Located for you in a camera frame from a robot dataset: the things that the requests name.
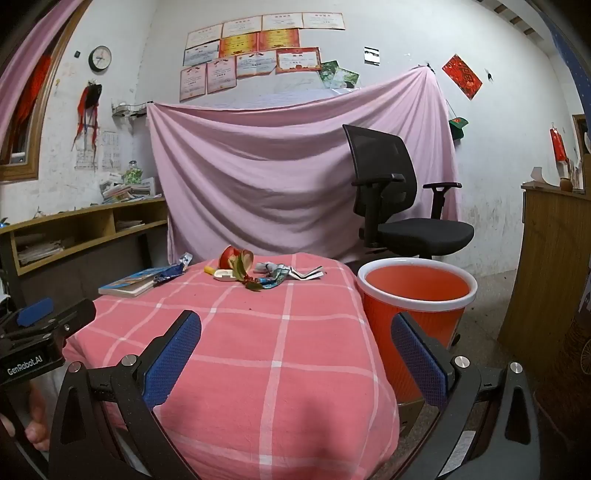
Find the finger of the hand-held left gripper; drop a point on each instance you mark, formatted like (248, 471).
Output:
(76, 316)
(37, 310)

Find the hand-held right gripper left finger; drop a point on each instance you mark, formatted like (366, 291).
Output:
(173, 360)

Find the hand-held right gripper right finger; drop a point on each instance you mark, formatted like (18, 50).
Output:
(418, 364)

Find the red plastic bin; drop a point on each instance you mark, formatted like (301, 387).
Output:
(415, 286)

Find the blue snack wrapper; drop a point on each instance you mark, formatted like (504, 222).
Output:
(168, 273)

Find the yellow plastic cylinder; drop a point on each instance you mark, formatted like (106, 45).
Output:
(210, 271)

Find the white plastic piece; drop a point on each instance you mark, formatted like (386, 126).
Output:
(224, 276)

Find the green leafy stem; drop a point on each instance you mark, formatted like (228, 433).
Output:
(253, 285)

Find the red paper carton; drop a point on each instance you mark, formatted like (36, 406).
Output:
(227, 257)

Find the white green printed wrapper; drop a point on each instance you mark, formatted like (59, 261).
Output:
(274, 279)

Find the grey wrapper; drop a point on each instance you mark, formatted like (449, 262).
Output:
(270, 266)

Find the white striped wrapper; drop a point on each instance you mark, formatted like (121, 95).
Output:
(307, 273)

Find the person's left hand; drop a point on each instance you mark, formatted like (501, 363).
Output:
(39, 415)

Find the brown cardboard piece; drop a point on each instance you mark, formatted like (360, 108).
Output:
(413, 415)

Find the pile of papers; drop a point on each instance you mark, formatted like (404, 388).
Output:
(39, 251)

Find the blue picture book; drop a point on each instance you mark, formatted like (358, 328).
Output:
(129, 281)

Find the wooden shelf desk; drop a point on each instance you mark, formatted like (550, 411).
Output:
(92, 217)

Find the thin paper stack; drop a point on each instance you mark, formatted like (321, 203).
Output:
(130, 225)

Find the pink checked blanket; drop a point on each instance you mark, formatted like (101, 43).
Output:
(277, 332)

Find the black office chair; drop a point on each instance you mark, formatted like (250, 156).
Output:
(415, 235)

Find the stack of books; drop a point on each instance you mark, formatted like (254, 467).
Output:
(127, 191)

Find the glass candy jar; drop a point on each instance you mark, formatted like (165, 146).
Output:
(134, 174)

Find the wooden cabinet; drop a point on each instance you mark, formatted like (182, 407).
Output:
(549, 258)

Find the pink hanging sheet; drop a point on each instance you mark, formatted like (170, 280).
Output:
(277, 175)

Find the red tassel decoration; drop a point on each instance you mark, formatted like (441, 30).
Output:
(90, 99)

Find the red cloth in window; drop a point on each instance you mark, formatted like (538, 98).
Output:
(34, 87)

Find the white curved object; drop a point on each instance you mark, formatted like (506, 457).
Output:
(539, 175)

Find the small brown pot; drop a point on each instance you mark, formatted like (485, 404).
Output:
(566, 184)

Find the green hat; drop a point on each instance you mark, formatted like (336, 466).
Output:
(459, 125)

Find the pink curtain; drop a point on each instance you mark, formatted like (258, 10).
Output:
(27, 55)

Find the small red flag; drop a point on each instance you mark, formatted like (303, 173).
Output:
(558, 143)

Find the small black white picture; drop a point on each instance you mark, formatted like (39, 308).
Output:
(371, 55)

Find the wooden window frame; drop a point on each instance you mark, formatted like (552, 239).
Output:
(37, 170)

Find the white wall calendar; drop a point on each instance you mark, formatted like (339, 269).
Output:
(106, 150)

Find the round wall clock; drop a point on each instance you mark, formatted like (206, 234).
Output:
(100, 58)

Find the dark picture frame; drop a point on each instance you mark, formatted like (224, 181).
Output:
(579, 134)

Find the red paper wall poster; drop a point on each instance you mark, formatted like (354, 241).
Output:
(461, 76)

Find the small black wall hook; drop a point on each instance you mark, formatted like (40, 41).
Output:
(489, 76)

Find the green wall photos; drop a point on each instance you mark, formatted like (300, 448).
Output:
(339, 74)

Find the group of wall certificates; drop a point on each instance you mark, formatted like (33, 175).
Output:
(258, 50)

